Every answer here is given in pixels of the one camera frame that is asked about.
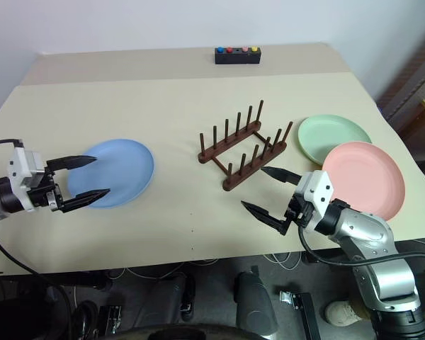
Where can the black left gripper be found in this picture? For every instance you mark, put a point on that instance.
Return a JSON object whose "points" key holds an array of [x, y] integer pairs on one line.
{"points": [[42, 195]]}

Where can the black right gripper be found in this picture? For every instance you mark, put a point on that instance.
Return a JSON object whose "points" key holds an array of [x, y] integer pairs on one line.
{"points": [[301, 210]]}

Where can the blue plastic plate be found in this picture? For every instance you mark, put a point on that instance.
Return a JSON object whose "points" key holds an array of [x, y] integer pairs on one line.
{"points": [[127, 170]]}

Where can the brown wooden dish rack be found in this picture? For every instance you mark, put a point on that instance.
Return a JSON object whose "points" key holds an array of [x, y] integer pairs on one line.
{"points": [[230, 140]]}

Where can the green plastic plate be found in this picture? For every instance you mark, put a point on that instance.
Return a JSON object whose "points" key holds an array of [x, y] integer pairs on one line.
{"points": [[329, 134]]}

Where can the pink red plastic plate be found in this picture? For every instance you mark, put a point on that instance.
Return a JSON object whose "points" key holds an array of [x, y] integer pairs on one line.
{"points": [[368, 177]]}

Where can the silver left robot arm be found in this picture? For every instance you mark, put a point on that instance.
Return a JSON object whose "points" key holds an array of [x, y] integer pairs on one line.
{"points": [[3, 196]]}

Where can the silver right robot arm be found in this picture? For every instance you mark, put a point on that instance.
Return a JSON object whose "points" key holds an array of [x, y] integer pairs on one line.
{"points": [[368, 226]]}

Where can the dark grey rounded shape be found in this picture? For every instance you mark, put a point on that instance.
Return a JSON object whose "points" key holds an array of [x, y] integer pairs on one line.
{"points": [[166, 294], [255, 301]]}

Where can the beige table cover sheet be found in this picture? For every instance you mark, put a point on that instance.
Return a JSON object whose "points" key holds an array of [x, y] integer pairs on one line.
{"points": [[163, 106]]}

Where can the black metal caster leg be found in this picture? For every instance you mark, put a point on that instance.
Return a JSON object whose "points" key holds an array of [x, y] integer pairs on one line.
{"points": [[304, 311]]}

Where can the white shoe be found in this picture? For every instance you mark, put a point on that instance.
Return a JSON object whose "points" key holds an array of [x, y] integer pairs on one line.
{"points": [[341, 313]]}

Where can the black button box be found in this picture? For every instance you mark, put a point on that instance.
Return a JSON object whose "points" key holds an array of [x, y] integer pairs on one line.
{"points": [[237, 58]]}

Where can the wide black rounded shape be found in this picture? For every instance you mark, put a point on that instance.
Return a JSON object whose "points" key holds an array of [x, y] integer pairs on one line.
{"points": [[191, 333]]}

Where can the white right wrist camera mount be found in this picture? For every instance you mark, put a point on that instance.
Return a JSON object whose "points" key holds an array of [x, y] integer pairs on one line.
{"points": [[317, 187]]}

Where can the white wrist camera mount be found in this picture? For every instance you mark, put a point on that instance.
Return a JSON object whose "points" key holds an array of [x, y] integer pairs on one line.
{"points": [[317, 187], [19, 166]]}

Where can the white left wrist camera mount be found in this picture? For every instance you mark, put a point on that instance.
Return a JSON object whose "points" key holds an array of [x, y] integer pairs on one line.
{"points": [[19, 166]]}

